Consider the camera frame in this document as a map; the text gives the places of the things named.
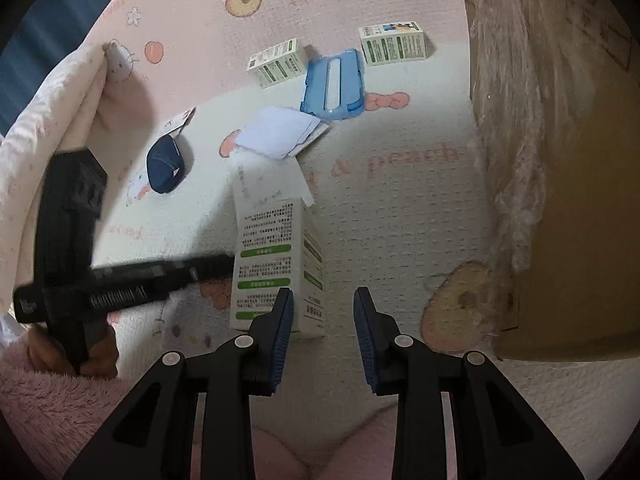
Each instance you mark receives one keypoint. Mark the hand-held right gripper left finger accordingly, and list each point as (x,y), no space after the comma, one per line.
(283,340)

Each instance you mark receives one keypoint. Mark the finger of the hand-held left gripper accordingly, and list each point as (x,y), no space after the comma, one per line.
(200,269)

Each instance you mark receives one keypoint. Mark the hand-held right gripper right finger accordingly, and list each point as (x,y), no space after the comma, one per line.
(364,340)

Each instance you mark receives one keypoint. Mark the tall white green carton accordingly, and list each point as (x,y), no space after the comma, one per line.
(272,260)

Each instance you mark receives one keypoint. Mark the floral printed paper leaflet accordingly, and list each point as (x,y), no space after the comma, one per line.
(277,132)

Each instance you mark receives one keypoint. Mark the brown cardboard box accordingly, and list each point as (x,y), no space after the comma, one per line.
(575,160)

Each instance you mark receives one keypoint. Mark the person's left hand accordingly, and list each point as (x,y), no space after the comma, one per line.
(100,357)

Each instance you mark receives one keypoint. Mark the navy blue pouch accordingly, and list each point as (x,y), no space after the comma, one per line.
(165,165)

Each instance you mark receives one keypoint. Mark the white quilted blanket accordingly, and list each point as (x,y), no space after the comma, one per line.
(60,110)

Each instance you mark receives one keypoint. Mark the pink cartoon printed mat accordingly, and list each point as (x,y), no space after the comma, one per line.
(400,185)

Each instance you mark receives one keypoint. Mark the dark blue ribbed panel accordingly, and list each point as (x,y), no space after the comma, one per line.
(45,25)

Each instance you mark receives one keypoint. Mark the small white green carton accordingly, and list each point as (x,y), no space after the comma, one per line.
(277,62)

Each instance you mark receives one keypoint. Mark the blue plastic case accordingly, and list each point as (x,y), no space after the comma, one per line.
(332,85)

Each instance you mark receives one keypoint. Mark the white green carton with picture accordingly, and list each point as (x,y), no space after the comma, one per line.
(392,44)

